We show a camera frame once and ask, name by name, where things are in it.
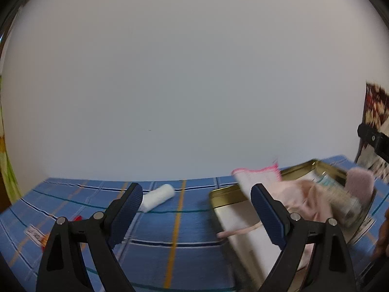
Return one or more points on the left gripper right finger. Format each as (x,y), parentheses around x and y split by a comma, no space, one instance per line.
(330,267)

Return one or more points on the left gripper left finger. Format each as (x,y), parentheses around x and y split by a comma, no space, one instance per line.
(62,266)

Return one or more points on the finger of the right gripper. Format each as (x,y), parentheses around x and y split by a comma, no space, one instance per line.
(379,141)

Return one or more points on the pink fluffy plush ball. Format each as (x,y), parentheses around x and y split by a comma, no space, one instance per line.
(360,184)

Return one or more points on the cotton swab bag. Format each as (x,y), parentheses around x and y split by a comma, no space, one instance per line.
(346,208)

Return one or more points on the pale pink cloth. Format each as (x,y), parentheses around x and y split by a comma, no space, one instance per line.
(245,230)

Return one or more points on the white gauze roll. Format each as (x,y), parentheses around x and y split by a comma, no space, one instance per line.
(156,197)

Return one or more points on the white pink-edged gauze cloth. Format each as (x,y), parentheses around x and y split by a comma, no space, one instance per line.
(247,178)

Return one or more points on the checkered beige fabric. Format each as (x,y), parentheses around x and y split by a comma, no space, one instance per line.
(367,159)

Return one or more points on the gold metal tin box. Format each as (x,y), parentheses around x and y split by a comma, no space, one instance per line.
(360,242)

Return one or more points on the green yellow hanging cloth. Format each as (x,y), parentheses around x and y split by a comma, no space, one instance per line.
(7,172)

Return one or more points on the blue plaid tablecloth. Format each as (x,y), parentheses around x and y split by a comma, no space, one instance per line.
(171,248)

